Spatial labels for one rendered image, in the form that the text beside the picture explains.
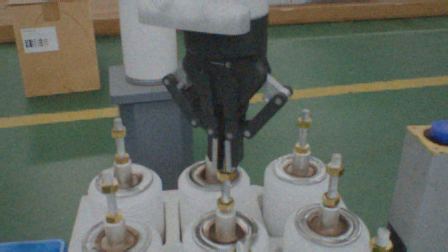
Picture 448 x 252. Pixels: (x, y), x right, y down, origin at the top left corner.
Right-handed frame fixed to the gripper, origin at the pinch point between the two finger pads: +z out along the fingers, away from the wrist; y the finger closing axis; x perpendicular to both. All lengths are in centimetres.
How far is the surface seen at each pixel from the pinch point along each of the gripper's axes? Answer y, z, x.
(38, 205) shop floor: 52, 36, -18
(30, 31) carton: 94, 14, -64
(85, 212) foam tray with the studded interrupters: 23.5, 17.5, -3.0
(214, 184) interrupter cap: 5.0, 10.2, -7.5
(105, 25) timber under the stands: 119, 31, -129
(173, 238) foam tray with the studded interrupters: 9.2, 17.5, -3.5
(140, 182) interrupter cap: 13.9, 10.2, -4.0
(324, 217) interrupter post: -9.8, 8.8, -4.9
